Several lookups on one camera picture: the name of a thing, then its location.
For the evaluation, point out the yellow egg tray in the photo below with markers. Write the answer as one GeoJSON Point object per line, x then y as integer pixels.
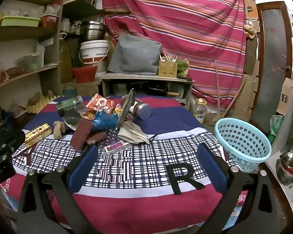
{"type": "Point", "coordinates": [41, 103]}

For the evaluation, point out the large maroon scrub pad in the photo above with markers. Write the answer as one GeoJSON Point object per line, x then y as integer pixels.
{"type": "Point", "coordinates": [81, 134]}

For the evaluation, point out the green bin with bag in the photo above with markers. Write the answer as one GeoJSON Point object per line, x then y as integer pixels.
{"type": "Point", "coordinates": [276, 126]}

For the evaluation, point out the light blue plastic basket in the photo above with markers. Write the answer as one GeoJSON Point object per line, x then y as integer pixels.
{"type": "Point", "coordinates": [246, 136]}

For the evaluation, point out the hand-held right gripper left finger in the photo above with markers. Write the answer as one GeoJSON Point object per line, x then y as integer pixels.
{"type": "Point", "coordinates": [83, 168]}

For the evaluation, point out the white plastic bucket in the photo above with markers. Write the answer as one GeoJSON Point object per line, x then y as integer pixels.
{"type": "Point", "coordinates": [94, 52]}

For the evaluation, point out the grey cushion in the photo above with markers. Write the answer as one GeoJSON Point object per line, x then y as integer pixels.
{"type": "Point", "coordinates": [134, 53]}

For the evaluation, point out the red plastic basin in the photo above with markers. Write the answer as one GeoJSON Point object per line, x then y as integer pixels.
{"type": "Point", "coordinates": [84, 74]}

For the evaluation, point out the clear plastic piece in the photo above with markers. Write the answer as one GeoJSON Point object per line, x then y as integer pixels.
{"type": "Point", "coordinates": [72, 123]}

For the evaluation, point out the steel thermos flask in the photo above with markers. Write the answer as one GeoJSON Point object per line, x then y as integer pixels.
{"type": "Point", "coordinates": [141, 109]}

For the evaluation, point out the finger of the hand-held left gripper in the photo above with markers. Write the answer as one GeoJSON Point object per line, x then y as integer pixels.
{"type": "Point", "coordinates": [12, 139]}

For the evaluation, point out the wooden stick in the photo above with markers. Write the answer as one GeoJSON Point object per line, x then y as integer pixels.
{"type": "Point", "coordinates": [234, 97]}

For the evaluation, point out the grey low shelf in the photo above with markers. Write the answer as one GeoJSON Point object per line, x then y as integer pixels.
{"type": "Point", "coordinates": [146, 77]}

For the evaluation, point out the green leafy vegetables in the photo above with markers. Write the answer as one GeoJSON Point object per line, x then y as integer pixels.
{"type": "Point", "coordinates": [182, 67]}

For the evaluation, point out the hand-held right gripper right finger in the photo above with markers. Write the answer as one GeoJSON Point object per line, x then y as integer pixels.
{"type": "Point", "coordinates": [212, 170]}

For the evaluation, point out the stacked steel pots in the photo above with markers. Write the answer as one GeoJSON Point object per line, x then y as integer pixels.
{"type": "Point", "coordinates": [92, 30]}

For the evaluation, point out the stack of cardboard pieces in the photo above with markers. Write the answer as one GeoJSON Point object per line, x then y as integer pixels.
{"type": "Point", "coordinates": [249, 78]}

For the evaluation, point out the grey door wooden frame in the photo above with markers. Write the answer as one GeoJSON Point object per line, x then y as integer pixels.
{"type": "Point", "coordinates": [273, 65]}

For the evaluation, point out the cardboard box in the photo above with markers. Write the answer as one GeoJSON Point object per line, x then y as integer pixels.
{"type": "Point", "coordinates": [285, 97]}

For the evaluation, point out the red snack wrapper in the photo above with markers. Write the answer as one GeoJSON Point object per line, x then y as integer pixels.
{"type": "Point", "coordinates": [99, 102]}

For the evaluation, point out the yellow crumpled cloth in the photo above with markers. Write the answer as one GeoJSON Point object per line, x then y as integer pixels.
{"type": "Point", "coordinates": [250, 30]}

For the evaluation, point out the orange snack wrapper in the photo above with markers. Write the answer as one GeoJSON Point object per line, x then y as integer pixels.
{"type": "Point", "coordinates": [88, 115]}

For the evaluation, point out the blue plastic bag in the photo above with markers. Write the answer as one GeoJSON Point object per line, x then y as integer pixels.
{"type": "Point", "coordinates": [105, 121]}

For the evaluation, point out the yellow cooking oil bottle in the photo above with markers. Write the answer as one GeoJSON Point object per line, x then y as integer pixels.
{"type": "Point", "coordinates": [201, 112]}

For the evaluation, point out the red striped hanging cloth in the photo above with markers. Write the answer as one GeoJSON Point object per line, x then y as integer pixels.
{"type": "Point", "coordinates": [185, 29]}

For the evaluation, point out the wooden shelf unit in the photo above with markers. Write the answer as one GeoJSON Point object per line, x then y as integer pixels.
{"type": "Point", "coordinates": [22, 33]}

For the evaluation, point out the steel bowl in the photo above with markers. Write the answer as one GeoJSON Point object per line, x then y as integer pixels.
{"type": "Point", "coordinates": [289, 160]}

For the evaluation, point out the small red basket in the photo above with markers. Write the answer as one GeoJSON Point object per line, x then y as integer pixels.
{"type": "Point", "coordinates": [49, 21]}

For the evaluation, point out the wooden utensil holder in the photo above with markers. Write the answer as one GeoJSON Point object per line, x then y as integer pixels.
{"type": "Point", "coordinates": [167, 68]}

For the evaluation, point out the striped checked blanket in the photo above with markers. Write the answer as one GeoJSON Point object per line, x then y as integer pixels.
{"type": "Point", "coordinates": [141, 199]}

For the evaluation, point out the green packet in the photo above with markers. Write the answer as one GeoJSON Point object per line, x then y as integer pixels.
{"type": "Point", "coordinates": [68, 104]}

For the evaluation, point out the beige face mask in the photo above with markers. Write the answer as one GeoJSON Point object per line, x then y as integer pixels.
{"type": "Point", "coordinates": [131, 132]}

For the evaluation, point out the green plastic tray basket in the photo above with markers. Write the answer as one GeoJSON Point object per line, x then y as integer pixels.
{"type": "Point", "coordinates": [19, 21]}

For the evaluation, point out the brown crumpled paper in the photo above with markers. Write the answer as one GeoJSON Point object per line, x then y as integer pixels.
{"type": "Point", "coordinates": [59, 129]}

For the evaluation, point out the colourful candy wrapper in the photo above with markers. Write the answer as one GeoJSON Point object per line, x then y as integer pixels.
{"type": "Point", "coordinates": [117, 109]}

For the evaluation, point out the gold patterned box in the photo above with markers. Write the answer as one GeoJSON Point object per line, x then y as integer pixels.
{"type": "Point", "coordinates": [37, 134]}

